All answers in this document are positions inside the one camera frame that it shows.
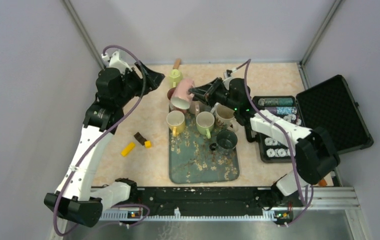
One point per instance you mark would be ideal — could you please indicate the dark brown block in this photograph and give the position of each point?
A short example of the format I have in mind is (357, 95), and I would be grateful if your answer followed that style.
(140, 139)

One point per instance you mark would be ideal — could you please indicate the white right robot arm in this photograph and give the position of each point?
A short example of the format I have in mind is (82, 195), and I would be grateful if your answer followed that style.
(312, 151)

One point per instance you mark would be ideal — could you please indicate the cream patterned mug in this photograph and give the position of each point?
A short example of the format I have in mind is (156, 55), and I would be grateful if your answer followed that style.
(224, 118)

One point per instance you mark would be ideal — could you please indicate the small orange block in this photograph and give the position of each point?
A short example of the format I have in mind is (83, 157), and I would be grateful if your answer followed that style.
(322, 183)

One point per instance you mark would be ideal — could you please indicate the dark teal mug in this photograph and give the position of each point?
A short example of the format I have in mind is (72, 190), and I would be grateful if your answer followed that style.
(226, 142)

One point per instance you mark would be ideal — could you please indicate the pale pink tall mug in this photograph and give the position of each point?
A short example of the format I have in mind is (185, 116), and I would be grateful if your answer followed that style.
(182, 98)

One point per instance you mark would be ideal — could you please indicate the yellow wooden block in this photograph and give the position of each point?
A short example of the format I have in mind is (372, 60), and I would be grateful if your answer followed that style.
(128, 149)

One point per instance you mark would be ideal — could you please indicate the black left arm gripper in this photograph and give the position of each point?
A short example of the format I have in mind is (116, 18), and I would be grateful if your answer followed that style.
(154, 80)

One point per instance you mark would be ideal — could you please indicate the black poker chip case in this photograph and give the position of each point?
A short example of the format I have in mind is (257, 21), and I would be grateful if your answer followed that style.
(329, 105)

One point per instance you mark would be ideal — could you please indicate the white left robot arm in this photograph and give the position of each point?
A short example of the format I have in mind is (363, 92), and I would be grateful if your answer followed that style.
(73, 199)

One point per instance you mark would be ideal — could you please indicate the teal blossom-pattern tray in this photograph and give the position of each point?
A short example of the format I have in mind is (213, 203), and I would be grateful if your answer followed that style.
(192, 158)

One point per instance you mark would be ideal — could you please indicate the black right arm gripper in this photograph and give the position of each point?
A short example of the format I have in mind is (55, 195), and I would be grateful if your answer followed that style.
(210, 89)

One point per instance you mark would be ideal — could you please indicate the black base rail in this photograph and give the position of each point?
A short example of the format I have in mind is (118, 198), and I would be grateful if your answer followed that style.
(210, 201)

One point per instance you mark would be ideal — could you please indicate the small yellow cube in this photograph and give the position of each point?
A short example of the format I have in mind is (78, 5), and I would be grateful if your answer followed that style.
(147, 144)

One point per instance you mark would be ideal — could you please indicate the light green upside-down mug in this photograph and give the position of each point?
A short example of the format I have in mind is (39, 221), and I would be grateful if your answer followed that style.
(205, 123)

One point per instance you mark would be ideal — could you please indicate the tan cylinder block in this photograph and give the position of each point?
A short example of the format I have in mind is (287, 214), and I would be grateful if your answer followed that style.
(176, 64)

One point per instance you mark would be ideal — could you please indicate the yellow mug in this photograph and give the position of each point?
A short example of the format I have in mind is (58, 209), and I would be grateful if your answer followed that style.
(176, 122)

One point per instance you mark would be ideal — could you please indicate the light green mug with handle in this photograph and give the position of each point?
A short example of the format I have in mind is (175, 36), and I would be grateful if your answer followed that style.
(174, 77)

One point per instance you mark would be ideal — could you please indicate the pink upside-down mug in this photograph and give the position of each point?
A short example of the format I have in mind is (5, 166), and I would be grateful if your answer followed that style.
(169, 96)

